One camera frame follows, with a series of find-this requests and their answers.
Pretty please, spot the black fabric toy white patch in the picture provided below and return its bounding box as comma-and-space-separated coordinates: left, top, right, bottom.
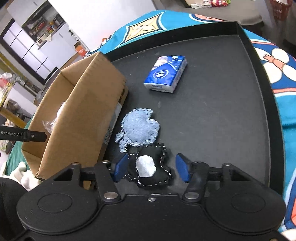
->
125, 143, 173, 190

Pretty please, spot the blue tissue pack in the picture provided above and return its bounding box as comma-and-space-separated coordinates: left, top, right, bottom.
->
143, 55, 188, 93

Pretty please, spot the white fluffy cloth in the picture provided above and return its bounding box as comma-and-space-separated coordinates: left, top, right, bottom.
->
5, 161, 41, 192

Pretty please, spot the small grey-blue plush piece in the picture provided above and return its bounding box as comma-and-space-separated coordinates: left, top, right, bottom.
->
115, 108, 161, 153

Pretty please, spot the orange cardboard box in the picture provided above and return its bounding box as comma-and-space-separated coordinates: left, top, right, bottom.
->
74, 44, 89, 56

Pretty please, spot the cluttered shelf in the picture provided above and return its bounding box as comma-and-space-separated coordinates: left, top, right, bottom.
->
0, 72, 35, 127

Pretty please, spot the shelf of kitchen jars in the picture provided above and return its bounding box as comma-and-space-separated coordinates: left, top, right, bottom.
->
22, 7, 66, 44

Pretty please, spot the white kitchen cabinet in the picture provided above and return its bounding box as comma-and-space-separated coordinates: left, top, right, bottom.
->
2, 14, 70, 78

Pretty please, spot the grey plush toy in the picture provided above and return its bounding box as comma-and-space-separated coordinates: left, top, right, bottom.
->
42, 102, 66, 133

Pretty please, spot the brown cardboard box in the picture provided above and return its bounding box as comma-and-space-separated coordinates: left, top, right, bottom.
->
21, 51, 129, 189

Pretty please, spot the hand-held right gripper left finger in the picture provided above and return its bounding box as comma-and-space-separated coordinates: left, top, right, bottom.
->
46, 153, 129, 202

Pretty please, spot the green blanket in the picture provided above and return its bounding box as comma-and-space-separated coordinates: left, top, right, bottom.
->
5, 139, 28, 176

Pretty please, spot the white shelf rack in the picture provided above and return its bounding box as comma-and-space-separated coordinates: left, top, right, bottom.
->
68, 28, 88, 52

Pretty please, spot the red hanging bag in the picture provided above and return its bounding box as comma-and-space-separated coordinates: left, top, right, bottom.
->
269, 0, 293, 21

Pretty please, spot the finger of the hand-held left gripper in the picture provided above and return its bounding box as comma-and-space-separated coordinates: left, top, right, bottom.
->
22, 130, 47, 142

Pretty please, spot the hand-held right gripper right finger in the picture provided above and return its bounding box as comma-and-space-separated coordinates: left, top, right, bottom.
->
175, 153, 262, 202

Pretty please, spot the blue patterned bedsheet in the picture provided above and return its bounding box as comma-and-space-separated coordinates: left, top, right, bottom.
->
85, 10, 296, 235

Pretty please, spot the black shallow tray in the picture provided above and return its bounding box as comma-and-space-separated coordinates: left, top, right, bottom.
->
102, 21, 285, 196

